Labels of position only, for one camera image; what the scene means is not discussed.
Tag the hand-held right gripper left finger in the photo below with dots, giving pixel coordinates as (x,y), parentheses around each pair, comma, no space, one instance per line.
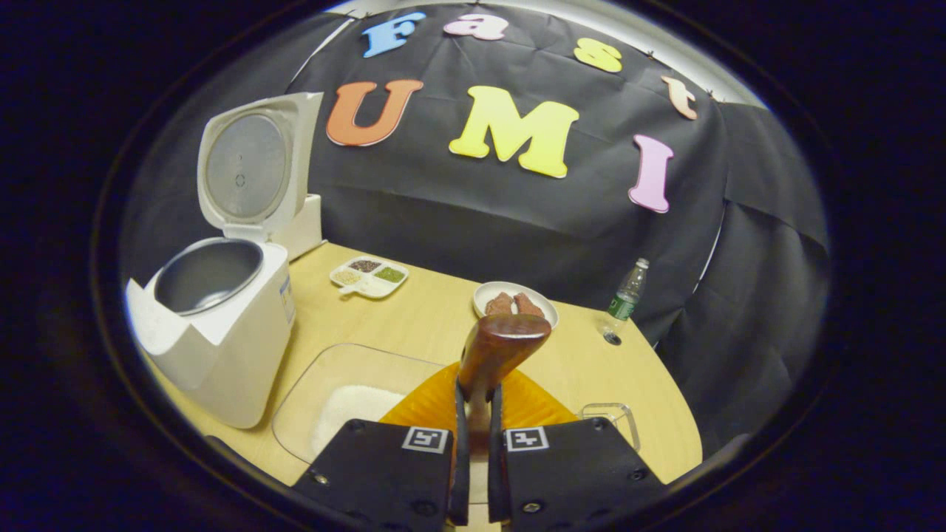
(459,473)

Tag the black backdrop cloth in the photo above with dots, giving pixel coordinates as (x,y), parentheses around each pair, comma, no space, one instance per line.
(517,222)

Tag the brown meat piece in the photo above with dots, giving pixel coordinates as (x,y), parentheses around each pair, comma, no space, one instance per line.
(528,304)
(499,304)

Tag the white round plate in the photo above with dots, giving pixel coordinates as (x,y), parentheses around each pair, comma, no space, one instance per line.
(517,287)

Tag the clear container of rice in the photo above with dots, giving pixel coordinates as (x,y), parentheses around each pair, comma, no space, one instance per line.
(347,406)

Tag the clear chopstick holder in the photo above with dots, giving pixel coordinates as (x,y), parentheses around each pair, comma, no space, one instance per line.
(613,425)

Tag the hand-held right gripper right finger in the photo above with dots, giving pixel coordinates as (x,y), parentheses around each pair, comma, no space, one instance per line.
(495,473)

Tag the clear water bottle green label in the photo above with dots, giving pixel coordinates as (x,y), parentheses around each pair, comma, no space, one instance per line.
(627,299)

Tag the white divided grain dish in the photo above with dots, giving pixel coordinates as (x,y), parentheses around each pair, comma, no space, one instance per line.
(369,284)

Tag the brown wooden spoon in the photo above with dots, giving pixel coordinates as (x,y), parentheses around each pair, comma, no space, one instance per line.
(499,347)

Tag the white toaster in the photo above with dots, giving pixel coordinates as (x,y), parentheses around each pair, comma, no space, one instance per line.
(307,229)

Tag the white rice cooker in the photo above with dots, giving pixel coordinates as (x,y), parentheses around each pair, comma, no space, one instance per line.
(214,347)

